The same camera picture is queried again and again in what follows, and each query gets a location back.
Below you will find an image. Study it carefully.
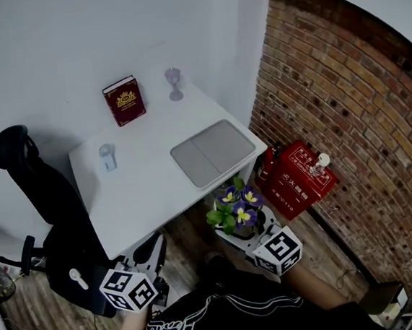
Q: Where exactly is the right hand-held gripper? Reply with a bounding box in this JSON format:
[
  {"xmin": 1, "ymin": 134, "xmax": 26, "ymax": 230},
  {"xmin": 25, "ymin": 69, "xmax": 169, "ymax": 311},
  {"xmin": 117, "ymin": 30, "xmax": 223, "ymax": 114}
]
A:
[{"xmin": 211, "ymin": 192, "xmax": 307, "ymax": 282}]

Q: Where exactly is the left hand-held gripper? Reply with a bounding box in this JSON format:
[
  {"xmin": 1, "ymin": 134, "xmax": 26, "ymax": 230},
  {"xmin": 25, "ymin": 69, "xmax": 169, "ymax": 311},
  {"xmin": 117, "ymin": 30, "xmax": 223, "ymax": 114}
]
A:
[{"xmin": 95, "ymin": 233, "xmax": 174, "ymax": 316}]

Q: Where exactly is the purple potted flower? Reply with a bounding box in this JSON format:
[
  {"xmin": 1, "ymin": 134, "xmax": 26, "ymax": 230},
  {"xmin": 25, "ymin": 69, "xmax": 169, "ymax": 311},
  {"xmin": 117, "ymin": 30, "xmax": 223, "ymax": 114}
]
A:
[{"xmin": 203, "ymin": 174, "xmax": 270, "ymax": 242}]

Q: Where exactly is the grey tray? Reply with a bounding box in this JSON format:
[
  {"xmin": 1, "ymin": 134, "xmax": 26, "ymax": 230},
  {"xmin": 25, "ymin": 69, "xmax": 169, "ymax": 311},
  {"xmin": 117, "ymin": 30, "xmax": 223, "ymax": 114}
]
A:
[{"xmin": 167, "ymin": 116, "xmax": 260, "ymax": 193}]

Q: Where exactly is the person's right forearm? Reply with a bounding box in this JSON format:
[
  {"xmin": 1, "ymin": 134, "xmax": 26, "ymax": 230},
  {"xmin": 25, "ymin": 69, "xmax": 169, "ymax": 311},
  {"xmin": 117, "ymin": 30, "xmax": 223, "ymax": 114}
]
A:
[{"xmin": 280, "ymin": 258, "xmax": 355, "ymax": 316}]

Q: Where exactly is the red fire extinguisher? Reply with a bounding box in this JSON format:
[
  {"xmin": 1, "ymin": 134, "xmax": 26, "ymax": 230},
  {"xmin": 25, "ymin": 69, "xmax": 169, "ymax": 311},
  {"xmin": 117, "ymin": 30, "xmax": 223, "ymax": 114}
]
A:
[{"xmin": 253, "ymin": 144, "xmax": 285, "ymax": 184}]

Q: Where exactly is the red fire extinguisher box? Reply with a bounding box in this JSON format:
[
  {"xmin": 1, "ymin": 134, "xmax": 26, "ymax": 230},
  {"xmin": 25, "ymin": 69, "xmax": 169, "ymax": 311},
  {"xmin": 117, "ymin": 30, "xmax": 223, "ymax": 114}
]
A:
[{"xmin": 260, "ymin": 136, "xmax": 343, "ymax": 224}]

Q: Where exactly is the white handheld fan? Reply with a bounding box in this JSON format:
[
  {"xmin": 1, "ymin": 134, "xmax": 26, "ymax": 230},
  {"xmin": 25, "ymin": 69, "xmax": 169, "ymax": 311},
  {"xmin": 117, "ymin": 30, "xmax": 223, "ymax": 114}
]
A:
[{"xmin": 68, "ymin": 266, "xmax": 90, "ymax": 292}]

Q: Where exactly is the clear plastic bottle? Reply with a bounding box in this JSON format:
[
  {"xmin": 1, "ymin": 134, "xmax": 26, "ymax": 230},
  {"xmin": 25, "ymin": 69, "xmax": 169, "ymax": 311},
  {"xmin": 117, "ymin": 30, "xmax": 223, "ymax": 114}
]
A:
[{"xmin": 307, "ymin": 152, "xmax": 333, "ymax": 178}]

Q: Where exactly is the person's black shirt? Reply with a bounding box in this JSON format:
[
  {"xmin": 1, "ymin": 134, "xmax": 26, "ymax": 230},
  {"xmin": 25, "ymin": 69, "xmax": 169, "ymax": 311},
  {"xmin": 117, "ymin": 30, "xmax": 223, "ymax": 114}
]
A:
[{"xmin": 120, "ymin": 240, "xmax": 392, "ymax": 330}]

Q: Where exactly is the black office chair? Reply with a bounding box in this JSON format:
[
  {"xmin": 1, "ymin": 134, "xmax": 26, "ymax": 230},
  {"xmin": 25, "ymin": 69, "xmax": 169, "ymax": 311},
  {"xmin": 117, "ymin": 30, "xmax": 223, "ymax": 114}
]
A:
[{"xmin": 0, "ymin": 115, "xmax": 134, "ymax": 328}]

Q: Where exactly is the small clear blue bottle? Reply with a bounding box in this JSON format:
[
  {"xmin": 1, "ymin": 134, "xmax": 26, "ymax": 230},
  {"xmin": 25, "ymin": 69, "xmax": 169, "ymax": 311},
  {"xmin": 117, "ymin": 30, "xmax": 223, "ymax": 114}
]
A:
[{"xmin": 97, "ymin": 142, "xmax": 119, "ymax": 174}]

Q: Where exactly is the purple glass goblet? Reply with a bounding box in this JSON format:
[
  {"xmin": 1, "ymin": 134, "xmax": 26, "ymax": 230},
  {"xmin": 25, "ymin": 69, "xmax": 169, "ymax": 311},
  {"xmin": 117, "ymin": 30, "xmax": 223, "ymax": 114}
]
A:
[{"xmin": 162, "ymin": 66, "xmax": 185, "ymax": 103}]

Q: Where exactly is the red hardcover book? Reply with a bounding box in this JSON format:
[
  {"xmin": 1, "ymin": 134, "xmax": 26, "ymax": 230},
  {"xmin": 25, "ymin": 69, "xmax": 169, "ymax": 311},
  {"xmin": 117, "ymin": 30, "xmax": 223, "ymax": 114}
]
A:
[{"xmin": 100, "ymin": 73, "xmax": 149, "ymax": 130}]

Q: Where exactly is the dark cardboard box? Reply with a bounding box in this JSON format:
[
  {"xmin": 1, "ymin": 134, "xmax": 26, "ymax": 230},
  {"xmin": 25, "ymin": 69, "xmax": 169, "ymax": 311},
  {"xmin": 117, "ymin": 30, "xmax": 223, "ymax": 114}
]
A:
[{"xmin": 357, "ymin": 280, "xmax": 406, "ymax": 316}]

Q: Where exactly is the black floor cable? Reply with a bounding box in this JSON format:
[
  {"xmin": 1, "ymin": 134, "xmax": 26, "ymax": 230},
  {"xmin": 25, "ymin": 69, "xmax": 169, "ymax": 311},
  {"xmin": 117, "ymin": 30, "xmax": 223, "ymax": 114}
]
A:
[{"xmin": 333, "ymin": 266, "xmax": 366, "ymax": 291}]

